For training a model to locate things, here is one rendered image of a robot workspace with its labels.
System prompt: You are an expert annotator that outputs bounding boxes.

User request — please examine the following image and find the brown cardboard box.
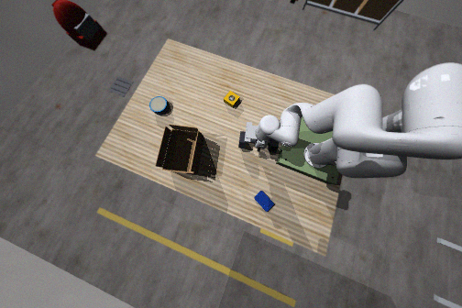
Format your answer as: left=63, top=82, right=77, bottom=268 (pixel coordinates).
left=155, top=124, right=204, bottom=174

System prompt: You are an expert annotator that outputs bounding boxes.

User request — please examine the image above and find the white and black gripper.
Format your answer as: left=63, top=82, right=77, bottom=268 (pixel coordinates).
left=254, top=139, right=268, bottom=152

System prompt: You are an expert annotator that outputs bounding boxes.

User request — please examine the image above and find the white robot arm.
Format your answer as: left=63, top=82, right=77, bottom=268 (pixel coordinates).
left=245, top=63, right=462, bottom=178

